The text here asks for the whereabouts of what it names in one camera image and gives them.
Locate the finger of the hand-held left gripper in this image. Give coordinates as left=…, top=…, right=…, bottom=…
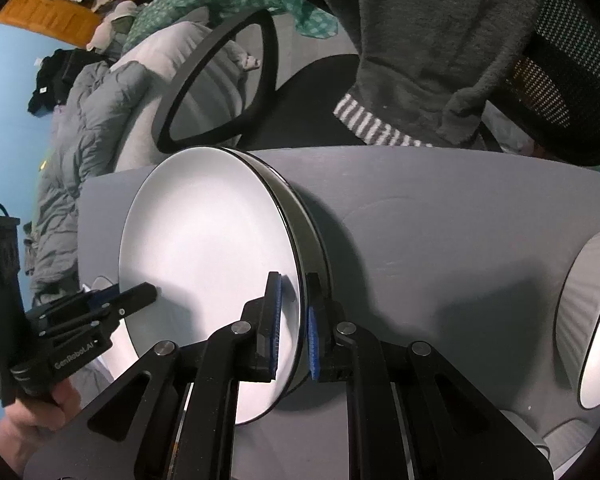
left=37, top=282, right=158, bottom=341
left=27, top=286, right=122, bottom=323

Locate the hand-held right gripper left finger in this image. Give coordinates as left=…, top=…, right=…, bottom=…
left=22, top=271, right=283, bottom=480

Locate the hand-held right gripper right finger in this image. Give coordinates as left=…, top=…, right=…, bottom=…
left=305, top=271, right=553, bottom=480

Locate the grey ribbed bowl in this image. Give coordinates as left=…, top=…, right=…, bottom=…
left=555, top=222, right=600, bottom=411

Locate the person's left hand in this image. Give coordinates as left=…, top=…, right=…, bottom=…
left=0, top=377, right=83, bottom=473

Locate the grey puffer duvet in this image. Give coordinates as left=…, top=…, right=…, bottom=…
left=25, top=60, right=153, bottom=296

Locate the black clothes pile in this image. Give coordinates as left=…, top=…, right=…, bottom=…
left=27, top=47, right=113, bottom=116

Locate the black office chair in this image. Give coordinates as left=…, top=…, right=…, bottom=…
left=152, top=0, right=600, bottom=168

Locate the light grey pillow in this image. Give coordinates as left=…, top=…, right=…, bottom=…
left=112, top=20, right=253, bottom=171

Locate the white plush toy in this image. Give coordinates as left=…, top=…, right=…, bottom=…
left=87, top=0, right=141, bottom=53

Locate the orange wooden shelf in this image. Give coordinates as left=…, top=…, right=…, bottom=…
left=0, top=0, right=176, bottom=51

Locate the dark grey fuzzy garment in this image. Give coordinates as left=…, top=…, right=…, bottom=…
left=310, top=0, right=551, bottom=148

